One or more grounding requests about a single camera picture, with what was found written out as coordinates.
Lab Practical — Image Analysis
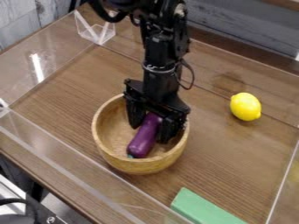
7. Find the clear acrylic enclosure wall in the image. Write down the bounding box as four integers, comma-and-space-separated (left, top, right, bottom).
0, 15, 299, 224

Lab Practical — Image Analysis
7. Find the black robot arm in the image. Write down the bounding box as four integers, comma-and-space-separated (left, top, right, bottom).
88, 0, 191, 144

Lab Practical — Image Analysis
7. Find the purple toy eggplant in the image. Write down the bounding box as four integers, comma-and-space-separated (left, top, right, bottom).
126, 113, 163, 158

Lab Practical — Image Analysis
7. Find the yellow toy lemon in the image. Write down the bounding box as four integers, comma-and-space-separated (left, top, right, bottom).
230, 93, 262, 122

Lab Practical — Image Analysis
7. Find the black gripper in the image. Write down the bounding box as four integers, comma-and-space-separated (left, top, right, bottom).
124, 68, 191, 144

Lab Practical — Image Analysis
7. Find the brown wooden bowl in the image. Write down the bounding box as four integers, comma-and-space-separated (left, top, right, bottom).
91, 94, 190, 175

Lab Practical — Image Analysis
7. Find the green block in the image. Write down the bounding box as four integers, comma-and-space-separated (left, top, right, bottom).
171, 187, 247, 224

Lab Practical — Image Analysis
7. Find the clear acrylic corner bracket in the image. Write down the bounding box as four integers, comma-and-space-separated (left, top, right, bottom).
73, 10, 116, 46

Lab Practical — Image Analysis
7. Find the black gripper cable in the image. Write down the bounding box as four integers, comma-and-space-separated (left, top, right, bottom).
174, 59, 196, 91

